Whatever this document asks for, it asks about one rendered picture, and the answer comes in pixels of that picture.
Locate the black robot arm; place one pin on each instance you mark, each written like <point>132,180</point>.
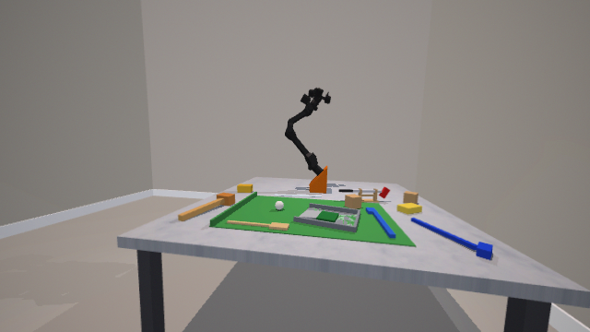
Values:
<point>291,135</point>

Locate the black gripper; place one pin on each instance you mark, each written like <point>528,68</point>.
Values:
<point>326,98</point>

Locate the green flat mat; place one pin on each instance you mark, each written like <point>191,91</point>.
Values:
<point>261,209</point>

